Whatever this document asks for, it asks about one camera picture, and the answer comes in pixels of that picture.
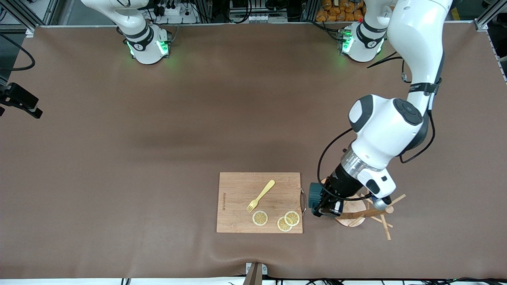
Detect white multi-socket strip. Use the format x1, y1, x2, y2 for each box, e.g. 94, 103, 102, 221
230, 14, 288, 23

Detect orange packaged goods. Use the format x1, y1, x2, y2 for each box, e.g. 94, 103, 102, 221
316, 0, 365, 22

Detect metal bracket with post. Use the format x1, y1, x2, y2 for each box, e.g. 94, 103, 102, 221
242, 262, 268, 285

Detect wooden cup rack with pegs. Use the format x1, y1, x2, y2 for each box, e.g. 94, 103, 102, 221
321, 178, 406, 241

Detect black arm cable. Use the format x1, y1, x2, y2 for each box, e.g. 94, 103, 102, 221
317, 129, 375, 202
0, 34, 36, 72

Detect teal cup with yellow inside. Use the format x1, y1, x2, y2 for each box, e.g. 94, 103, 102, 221
309, 183, 329, 210

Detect aluminium frame profile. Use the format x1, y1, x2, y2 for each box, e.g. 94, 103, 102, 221
475, 0, 507, 32
0, 0, 60, 38

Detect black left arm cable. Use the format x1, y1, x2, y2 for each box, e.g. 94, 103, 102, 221
317, 129, 375, 202

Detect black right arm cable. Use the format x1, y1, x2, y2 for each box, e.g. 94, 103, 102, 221
0, 34, 36, 72

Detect bamboo cutting board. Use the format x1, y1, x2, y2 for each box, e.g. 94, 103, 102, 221
217, 172, 303, 234

